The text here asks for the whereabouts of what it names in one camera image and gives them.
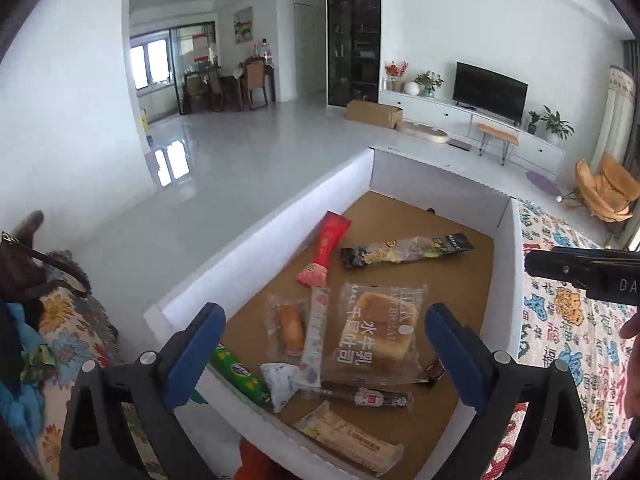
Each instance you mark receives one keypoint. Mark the black display cabinet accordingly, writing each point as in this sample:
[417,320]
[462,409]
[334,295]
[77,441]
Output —
[352,35]

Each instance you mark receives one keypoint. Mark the wooden dining table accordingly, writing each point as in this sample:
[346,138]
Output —
[235,77]

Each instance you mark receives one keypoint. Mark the dark sausage stick packet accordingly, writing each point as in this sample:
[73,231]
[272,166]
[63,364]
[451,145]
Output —
[367,397]

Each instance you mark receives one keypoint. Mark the wooden dining chair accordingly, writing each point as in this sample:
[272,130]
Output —
[216,86]
[255,80]

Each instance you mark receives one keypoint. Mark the person's right hand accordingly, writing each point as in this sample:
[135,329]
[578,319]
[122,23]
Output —
[632,327]

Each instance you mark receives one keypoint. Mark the white television cabinet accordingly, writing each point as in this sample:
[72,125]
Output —
[450,112]

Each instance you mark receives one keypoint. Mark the small clear cake packet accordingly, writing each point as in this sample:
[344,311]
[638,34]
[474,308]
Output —
[290,330]

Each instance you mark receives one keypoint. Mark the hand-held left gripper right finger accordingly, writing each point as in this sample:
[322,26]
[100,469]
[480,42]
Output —
[457,355]

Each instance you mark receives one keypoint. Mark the dark chocolate bar packet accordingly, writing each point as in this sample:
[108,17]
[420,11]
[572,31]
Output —
[434,372]

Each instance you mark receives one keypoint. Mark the green snack packet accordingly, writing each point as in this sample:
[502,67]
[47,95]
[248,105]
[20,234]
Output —
[237,372]

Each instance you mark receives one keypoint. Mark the white triangular snack packet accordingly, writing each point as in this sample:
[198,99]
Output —
[280,382]

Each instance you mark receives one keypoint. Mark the white board panel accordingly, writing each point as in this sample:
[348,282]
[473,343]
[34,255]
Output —
[260,240]

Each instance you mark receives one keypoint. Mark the red snack packet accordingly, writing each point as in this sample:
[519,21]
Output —
[324,250]

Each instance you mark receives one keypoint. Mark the grey curtain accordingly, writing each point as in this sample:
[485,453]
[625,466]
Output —
[631,52]

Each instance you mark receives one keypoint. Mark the printed woven blanket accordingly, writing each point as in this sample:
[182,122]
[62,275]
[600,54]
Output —
[560,340]

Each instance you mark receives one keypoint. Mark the long clear gummy packet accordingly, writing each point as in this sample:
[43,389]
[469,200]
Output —
[407,249]

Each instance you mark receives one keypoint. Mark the beige wafer packet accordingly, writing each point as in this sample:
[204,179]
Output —
[350,440]

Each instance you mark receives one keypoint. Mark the window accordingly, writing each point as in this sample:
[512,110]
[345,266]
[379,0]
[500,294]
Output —
[150,62]

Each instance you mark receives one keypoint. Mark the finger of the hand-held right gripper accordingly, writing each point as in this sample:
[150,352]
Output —
[555,266]

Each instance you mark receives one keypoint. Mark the red object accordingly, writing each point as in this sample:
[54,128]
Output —
[260,462]

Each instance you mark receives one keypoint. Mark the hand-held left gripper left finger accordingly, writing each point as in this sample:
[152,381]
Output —
[192,355]

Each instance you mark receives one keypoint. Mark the blue cloth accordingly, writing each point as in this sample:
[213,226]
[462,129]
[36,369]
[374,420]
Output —
[17,400]

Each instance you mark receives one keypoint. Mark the white patterned curtain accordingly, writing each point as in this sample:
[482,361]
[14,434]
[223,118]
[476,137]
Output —
[617,115]

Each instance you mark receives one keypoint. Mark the orange lounge chair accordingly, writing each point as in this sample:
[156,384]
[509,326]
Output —
[605,190]

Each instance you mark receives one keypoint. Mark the wooden stool with metal legs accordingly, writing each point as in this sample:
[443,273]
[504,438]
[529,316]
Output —
[496,132]

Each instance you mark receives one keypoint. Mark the green plant in vase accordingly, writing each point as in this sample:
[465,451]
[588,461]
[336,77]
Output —
[429,82]

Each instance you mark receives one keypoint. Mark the dark brown bag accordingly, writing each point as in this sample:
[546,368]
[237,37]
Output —
[22,265]

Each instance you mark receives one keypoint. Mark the red flowers in vase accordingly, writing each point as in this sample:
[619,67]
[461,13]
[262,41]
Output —
[395,72]

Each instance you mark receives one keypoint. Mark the white red stick packet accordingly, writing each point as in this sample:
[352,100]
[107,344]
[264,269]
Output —
[315,335]

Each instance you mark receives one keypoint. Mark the framed wall picture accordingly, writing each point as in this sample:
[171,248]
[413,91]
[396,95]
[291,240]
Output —
[243,25]

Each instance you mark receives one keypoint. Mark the white round vase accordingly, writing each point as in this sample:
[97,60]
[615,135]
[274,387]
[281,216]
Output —
[411,88]

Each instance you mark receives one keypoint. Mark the clear bread packet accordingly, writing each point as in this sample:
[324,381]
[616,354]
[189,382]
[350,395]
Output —
[377,330]

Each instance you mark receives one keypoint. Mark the black television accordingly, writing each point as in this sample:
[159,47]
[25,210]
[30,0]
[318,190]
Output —
[490,92]

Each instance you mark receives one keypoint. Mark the small potted plant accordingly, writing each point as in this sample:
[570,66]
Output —
[533,122]

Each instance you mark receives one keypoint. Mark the floral blanket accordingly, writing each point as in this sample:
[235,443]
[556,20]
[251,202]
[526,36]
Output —
[70,325]

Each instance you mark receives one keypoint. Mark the large potted plant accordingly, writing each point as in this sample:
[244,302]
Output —
[556,127]

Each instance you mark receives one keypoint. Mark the brown cardboard box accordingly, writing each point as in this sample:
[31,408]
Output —
[372,114]

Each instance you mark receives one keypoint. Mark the green cloth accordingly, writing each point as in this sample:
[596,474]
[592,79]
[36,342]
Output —
[41,362]

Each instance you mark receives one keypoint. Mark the yellow object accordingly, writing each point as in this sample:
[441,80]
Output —
[145,122]

